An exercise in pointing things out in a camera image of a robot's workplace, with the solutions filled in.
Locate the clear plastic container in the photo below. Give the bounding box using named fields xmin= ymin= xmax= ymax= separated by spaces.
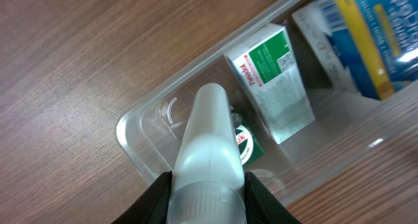
xmin=116 ymin=0 xmax=417 ymax=204

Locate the white Panadol box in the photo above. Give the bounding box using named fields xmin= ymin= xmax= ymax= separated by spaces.
xmin=225 ymin=24 xmax=315 ymax=144

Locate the blue VapoDrops box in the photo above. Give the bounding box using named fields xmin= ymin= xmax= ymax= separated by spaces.
xmin=292 ymin=0 xmax=417 ymax=100

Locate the green Zam-Buk tin box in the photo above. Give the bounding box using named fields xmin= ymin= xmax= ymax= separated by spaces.
xmin=231 ymin=106 xmax=265 ymax=167

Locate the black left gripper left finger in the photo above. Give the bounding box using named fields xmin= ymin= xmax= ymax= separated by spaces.
xmin=112 ymin=171 xmax=172 ymax=224

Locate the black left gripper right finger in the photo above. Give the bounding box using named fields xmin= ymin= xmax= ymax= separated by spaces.
xmin=244 ymin=172 xmax=301 ymax=224

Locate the white calamine lotion bottle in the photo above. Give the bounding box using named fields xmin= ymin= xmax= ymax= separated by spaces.
xmin=167 ymin=83 xmax=247 ymax=224

